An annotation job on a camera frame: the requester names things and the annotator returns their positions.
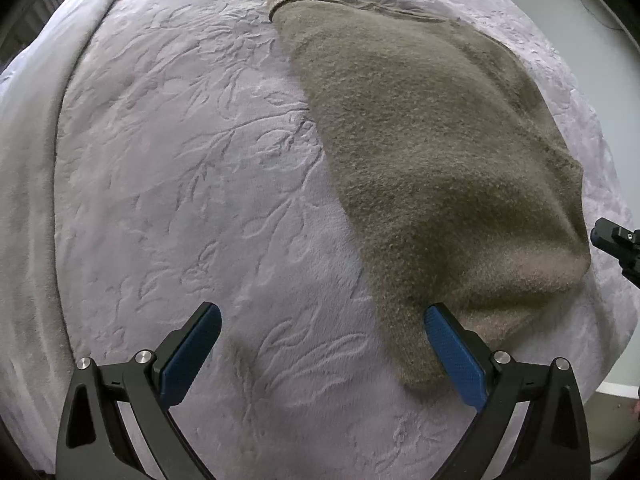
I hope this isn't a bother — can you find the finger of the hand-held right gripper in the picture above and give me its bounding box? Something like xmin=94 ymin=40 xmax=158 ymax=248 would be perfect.
xmin=590 ymin=217 xmax=640 ymax=289

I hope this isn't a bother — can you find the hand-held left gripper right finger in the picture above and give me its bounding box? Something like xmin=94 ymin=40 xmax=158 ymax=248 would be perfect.
xmin=423 ymin=302 xmax=593 ymax=480

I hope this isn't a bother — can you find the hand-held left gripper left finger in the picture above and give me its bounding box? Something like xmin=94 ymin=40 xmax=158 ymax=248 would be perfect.
xmin=55 ymin=301 xmax=223 ymax=480

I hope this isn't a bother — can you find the brown knitted sweater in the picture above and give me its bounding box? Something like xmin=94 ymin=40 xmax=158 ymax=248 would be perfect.
xmin=267 ymin=0 xmax=594 ymax=397

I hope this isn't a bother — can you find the grey embossed blanket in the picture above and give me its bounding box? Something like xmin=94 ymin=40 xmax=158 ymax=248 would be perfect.
xmin=0 ymin=0 xmax=640 ymax=480

